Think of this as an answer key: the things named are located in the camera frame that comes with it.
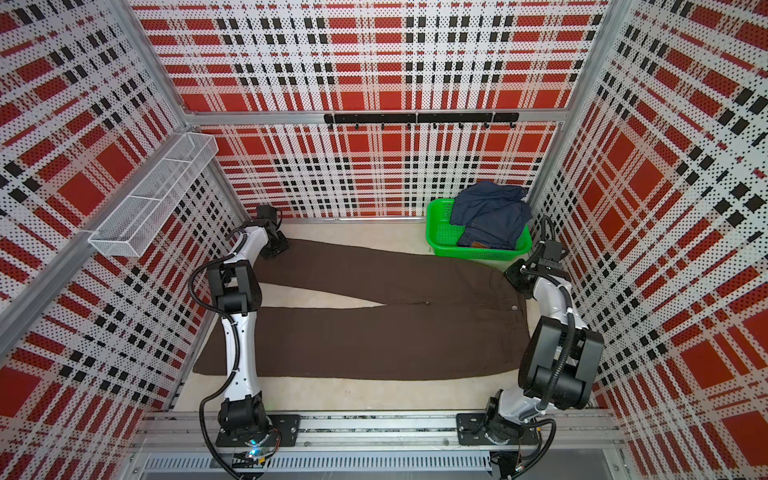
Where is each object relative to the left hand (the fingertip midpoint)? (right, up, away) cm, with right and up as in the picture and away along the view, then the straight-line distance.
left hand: (283, 247), depth 112 cm
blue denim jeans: (+80, +12, 0) cm, 81 cm away
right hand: (+79, -8, -22) cm, 82 cm away
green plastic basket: (+61, +4, +4) cm, 61 cm away
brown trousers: (+24, -22, -13) cm, 35 cm away
